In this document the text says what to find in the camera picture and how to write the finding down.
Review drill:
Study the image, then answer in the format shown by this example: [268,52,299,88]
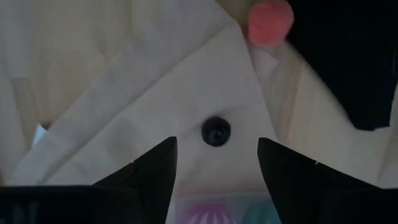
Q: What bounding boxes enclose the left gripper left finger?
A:
[91,136,178,224]

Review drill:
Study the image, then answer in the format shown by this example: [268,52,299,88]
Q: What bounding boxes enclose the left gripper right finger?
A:
[257,137,381,224]

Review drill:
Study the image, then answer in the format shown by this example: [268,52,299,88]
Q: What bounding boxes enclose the pink toy fruit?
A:
[248,0,295,48]

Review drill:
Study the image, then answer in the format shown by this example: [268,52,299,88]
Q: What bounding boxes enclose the dark round toy berry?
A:
[200,115,232,147]

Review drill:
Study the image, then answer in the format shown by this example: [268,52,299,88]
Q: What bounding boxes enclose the white cloth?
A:
[6,0,280,203]

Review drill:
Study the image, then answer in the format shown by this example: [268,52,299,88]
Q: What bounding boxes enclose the black cloth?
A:
[285,0,398,131]

